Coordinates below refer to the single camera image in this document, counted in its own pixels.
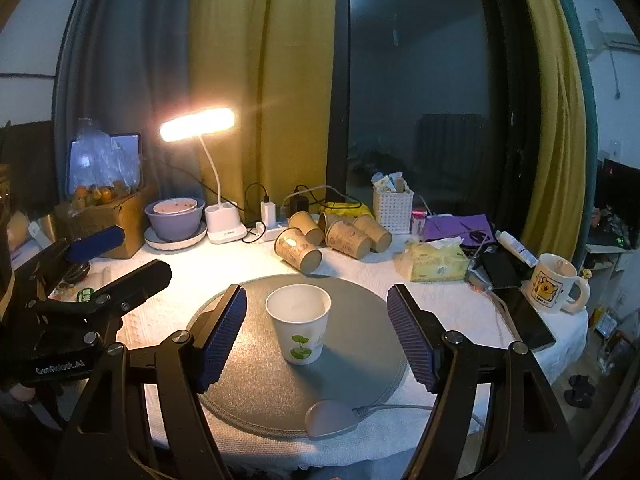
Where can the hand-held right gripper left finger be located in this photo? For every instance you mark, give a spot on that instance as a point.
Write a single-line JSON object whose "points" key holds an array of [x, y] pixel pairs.
{"points": [[224, 342]]}

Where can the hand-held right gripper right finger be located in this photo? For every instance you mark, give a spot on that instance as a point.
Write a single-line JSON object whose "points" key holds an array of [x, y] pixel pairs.
{"points": [[411, 342]]}

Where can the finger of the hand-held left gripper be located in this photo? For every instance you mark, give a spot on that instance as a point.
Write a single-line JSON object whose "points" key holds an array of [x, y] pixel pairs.
{"points": [[137, 282], [97, 244]]}

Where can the white paper cup green print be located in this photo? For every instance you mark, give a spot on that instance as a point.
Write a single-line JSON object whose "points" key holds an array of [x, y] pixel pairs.
{"points": [[299, 325]]}

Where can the brown paper cup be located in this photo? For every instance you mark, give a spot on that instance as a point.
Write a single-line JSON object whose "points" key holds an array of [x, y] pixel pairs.
{"points": [[347, 240], [327, 225], [372, 232], [295, 252], [305, 226]]}

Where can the cardboard box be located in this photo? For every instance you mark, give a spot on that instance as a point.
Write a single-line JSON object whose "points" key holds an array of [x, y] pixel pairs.
{"points": [[110, 217]]}

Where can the green round lid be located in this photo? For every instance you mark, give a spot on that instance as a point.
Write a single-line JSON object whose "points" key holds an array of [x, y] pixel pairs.
{"points": [[86, 295]]}

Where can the white plate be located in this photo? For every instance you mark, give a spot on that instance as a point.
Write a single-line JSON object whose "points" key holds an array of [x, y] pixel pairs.
{"points": [[175, 246]]}

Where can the purple bowl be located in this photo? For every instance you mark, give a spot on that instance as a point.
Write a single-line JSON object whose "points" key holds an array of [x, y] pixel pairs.
{"points": [[172, 225]]}

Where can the grey round mat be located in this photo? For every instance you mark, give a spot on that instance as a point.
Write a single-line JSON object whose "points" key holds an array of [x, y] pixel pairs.
{"points": [[280, 390]]}

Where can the yellow tissue pack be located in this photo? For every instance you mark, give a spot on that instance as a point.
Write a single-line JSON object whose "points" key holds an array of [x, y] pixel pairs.
{"points": [[432, 262]]}

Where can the clear plastic bag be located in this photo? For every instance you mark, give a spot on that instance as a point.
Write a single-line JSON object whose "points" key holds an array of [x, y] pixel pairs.
{"points": [[102, 160]]}

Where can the pink small bowl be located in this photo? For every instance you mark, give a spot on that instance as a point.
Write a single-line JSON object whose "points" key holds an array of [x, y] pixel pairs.
{"points": [[175, 206]]}

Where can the white desk lamp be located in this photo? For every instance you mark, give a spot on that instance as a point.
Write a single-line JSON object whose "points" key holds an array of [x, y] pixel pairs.
{"points": [[220, 220]]}

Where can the black power bank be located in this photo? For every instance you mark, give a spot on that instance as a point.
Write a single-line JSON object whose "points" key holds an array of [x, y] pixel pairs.
{"points": [[500, 270]]}

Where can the black phone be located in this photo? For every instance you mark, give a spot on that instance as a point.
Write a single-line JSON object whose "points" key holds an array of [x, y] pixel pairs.
{"points": [[527, 320]]}

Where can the white power strip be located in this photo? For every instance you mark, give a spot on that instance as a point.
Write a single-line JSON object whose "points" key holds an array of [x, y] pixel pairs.
{"points": [[272, 234]]}

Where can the purple cloth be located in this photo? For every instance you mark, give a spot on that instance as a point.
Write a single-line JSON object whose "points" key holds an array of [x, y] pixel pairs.
{"points": [[457, 227]]}

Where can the white plastic basket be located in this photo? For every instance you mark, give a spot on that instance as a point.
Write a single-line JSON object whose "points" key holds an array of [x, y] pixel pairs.
{"points": [[394, 210]]}

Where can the white charger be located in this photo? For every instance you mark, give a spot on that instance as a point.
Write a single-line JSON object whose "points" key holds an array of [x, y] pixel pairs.
{"points": [[268, 212]]}

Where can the white tube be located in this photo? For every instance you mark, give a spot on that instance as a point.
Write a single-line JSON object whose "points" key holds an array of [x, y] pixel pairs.
{"points": [[517, 249]]}

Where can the yellow packet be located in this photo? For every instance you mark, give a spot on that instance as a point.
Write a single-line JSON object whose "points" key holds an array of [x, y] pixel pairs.
{"points": [[350, 209]]}

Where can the white mug yellow bear print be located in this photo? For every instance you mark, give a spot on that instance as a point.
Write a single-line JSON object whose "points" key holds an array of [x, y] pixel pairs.
{"points": [[550, 285]]}

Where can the black charger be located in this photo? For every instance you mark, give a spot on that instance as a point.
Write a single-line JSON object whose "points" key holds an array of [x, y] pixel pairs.
{"points": [[300, 206]]}

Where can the black slippers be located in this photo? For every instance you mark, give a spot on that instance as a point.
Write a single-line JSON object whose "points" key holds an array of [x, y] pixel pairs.
{"points": [[580, 390]]}

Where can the teal curtain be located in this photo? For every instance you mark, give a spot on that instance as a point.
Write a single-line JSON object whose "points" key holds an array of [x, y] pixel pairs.
{"points": [[125, 60]]}

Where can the yellow curtain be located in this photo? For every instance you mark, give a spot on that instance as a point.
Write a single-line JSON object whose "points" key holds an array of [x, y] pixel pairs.
{"points": [[555, 110], [260, 60]]}

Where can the black monitor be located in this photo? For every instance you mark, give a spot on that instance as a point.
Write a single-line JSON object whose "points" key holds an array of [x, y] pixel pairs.
{"points": [[620, 195]]}

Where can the black window frame post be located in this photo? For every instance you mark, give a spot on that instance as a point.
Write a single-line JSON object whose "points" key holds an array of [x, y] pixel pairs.
{"points": [[339, 85]]}

